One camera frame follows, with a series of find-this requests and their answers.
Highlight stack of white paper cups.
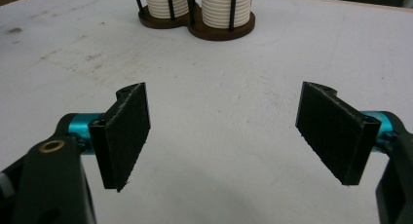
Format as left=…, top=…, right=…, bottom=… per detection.
left=143, top=0, right=190, bottom=19
left=201, top=0, right=254, bottom=29

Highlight brown cup holder black rods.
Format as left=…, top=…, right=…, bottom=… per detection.
left=131, top=0, right=256, bottom=42

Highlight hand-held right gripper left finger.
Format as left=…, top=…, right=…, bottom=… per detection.
left=67, top=82, right=152, bottom=193

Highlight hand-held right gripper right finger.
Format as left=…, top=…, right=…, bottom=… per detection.
left=294, top=81, right=395, bottom=186

